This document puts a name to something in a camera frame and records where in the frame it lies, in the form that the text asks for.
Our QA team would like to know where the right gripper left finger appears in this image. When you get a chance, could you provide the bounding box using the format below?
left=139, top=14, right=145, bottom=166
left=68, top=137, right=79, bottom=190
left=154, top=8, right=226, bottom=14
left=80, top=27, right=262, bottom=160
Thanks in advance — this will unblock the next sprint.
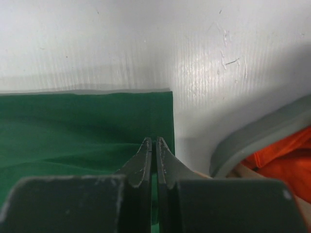
left=0, top=138, right=152, bottom=233

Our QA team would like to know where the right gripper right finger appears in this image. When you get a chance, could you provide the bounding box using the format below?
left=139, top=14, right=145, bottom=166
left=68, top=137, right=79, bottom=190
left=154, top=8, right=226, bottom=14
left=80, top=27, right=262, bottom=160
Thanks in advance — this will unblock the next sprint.
left=155, top=137, right=309, bottom=233

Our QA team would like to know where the green t shirt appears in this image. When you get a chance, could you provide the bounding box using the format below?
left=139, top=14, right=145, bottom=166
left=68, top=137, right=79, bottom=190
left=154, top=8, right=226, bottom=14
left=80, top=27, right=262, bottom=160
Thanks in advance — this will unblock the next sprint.
left=0, top=91, right=175, bottom=233

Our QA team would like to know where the beige t shirt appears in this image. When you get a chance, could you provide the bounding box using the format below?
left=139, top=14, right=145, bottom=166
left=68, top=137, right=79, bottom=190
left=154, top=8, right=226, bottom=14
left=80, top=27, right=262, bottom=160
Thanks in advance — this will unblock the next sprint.
left=194, top=162, right=311, bottom=219

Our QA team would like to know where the orange t shirt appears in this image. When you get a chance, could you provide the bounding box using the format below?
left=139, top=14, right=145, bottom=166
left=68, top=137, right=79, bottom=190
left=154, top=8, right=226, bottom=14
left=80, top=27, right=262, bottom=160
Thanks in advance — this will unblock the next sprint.
left=241, top=127, right=311, bottom=203

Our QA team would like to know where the grey laundry basket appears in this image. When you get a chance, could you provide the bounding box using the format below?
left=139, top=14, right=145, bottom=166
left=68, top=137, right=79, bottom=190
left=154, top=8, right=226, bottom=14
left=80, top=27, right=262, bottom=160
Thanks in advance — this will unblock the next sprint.
left=209, top=95, right=311, bottom=178

